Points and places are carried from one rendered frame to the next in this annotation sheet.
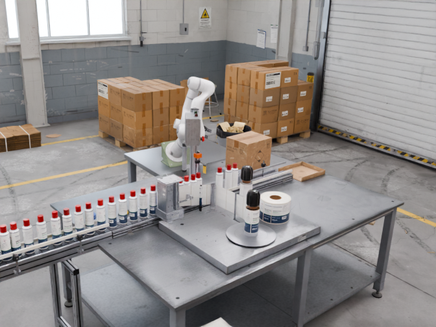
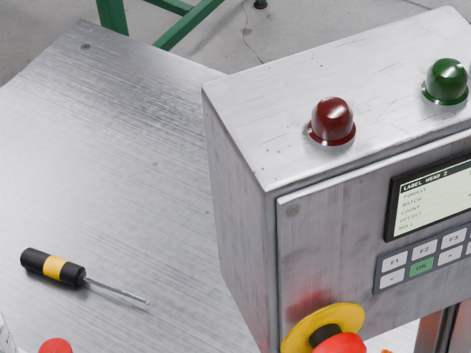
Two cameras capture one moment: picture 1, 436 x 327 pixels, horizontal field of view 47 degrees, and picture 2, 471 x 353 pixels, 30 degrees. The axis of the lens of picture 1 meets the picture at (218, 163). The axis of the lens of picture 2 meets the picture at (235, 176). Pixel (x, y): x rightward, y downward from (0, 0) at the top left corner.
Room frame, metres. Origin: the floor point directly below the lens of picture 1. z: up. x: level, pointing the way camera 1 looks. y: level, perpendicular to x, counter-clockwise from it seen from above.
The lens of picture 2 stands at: (3.12, -0.15, 1.82)
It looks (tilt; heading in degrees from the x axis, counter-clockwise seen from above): 48 degrees down; 76
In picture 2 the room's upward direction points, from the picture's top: 4 degrees counter-clockwise
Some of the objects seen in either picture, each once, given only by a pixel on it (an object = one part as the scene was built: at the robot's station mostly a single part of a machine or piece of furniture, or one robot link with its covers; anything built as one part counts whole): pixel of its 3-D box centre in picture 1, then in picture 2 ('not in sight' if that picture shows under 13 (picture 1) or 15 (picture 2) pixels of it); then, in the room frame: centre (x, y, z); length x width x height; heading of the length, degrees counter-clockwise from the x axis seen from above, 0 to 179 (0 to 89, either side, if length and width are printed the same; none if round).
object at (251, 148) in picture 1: (248, 152); not in sight; (3.99, -0.25, 0.99); 0.30 x 0.24 x 0.27; 134
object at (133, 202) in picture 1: (133, 205); not in sight; (2.88, 0.53, 0.98); 0.05 x 0.05 x 0.20
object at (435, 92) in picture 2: not in sight; (446, 80); (3.32, 0.16, 1.49); 0.03 x 0.03 x 0.02
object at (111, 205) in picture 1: (111, 211); not in sight; (2.78, 0.64, 0.98); 0.05 x 0.05 x 0.20
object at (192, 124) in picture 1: (192, 128); (360, 199); (3.29, 0.18, 1.38); 0.17 x 0.10 x 0.19; 6
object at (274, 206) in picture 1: (274, 207); not in sight; (2.99, -0.38, 0.95); 0.20 x 0.20 x 0.14
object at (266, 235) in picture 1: (250, 234); not in sight; (2.73, -0.22, 0.89); 0.31 x 0.31 x 0.01
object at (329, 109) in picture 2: not in sight; (331, 120); (3.26, 0.16, 1.49); 0.03 x 0.03 x 0.02
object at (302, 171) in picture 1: (301, 170); not in sight; (3.95, -0.71, 0.85); 0.30 x 0.26 x 0.04; 131
